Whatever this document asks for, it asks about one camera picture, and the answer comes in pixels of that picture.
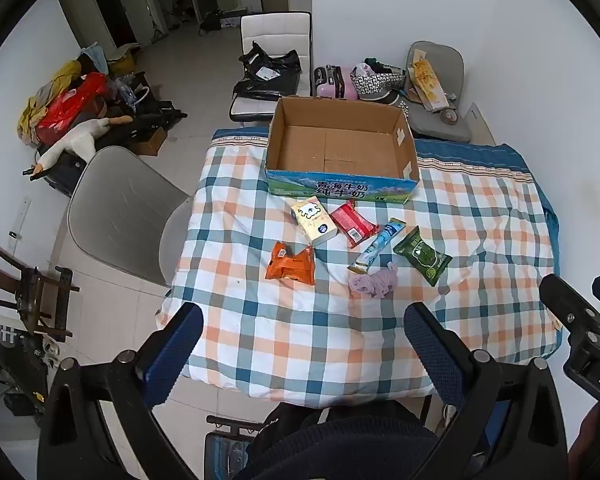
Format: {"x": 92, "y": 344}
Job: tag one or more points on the orange snack packet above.
{"x": 292, "y": 265}

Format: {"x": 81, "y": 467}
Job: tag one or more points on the black backpack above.
{"x": 211, "y": 22}

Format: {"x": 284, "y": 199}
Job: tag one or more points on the black white patterned bag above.
{"x": 377, "y": 82}

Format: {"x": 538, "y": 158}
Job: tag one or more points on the red snack packet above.
{"x": 354, "y": 224}

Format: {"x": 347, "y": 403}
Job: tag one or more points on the grey shell chair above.
{"x": 120, "y": 210}

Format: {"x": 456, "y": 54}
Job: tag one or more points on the tape roll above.
{"x": 449, "y": 116}

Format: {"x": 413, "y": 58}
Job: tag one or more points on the white padded chair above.
{"x": 275, "y": 30}

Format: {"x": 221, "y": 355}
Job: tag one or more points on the red plastic bag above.
{"x": 70, "y": 105}

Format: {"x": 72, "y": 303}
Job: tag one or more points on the open cardboard box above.
{"x": 340, "y": 152}

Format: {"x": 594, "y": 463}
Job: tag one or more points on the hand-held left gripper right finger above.
{"x": 436, "y": 355}

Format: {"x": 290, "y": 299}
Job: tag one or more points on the dark wooden chair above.
{"x": 25, "y": 285}

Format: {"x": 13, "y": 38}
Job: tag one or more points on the black suitcase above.
{"x": 62, "y": 172}

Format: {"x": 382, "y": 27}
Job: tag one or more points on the purple soft cloth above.
{"x": 372, "y": 282}

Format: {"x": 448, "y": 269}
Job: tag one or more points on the grey padded chair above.
{"x": 442, "y": 127}

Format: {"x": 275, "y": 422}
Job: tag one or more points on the cream tissue pack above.
{"x": 314, "y": 220}

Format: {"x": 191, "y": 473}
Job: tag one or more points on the white goose plush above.
{"x": 80, "y": 140}

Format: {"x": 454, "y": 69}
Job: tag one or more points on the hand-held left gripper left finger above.
{"x": 174, "y": 352}

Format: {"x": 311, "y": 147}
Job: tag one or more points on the green snack packet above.
{"x": 422, "y": 256}

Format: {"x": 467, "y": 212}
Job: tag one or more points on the long blue packet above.
{"x": 377, "y": 246}

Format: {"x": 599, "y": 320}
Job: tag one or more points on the person's dark clothing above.
{"x": 340, "y": 445}

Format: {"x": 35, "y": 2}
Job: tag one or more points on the pink suitcase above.
{"x": 332, "y": 82}

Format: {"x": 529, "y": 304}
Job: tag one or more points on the yellow cloth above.
{"x": 35, "y": 107}

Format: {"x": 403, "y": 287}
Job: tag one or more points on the checked blanket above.
{"x": 290, "y": 330}

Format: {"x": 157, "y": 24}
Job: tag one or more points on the brown carton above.
{"x": 150, "y": 142}

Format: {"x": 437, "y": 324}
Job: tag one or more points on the yellow printed paper bag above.
{"x": 427, "y": 82}

